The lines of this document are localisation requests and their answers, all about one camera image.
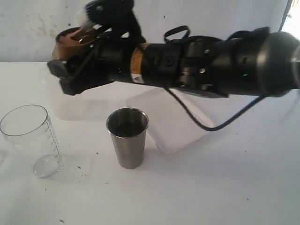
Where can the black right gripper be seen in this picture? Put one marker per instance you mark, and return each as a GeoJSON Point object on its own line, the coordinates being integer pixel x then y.
{"type": "Point", "coordinates": [108, 60]}

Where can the wooden clothespins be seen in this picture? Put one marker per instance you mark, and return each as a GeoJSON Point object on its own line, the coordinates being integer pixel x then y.
{"type": "Point", "coordinates": [82, 36]}

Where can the brown wooden round cup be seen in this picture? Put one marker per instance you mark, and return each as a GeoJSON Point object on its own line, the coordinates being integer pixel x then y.
{"type": "Point", "coordinates": [66, 48]}

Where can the stainless steel tumbler cup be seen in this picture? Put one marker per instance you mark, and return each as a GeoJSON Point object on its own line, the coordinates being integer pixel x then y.
{"type": "Point", "coordinates": [127, 127]}

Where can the clear plastic measuring cup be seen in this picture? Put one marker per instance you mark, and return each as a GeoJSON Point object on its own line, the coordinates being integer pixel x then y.
{"type": "Point", "coordinates": [28, 131]}

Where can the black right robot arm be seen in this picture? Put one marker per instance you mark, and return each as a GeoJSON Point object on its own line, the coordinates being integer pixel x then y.
{"type": "Point", "coordinates": [250, 63]}

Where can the translucent plastic container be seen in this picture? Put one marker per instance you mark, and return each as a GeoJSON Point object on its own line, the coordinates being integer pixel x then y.
{"type": "Point", "coordinates": [65, 107]}

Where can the white rectangular plastic tray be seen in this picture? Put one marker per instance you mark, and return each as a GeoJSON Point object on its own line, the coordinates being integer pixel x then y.
{"type": "Point", "coordinates": [170, 128]}

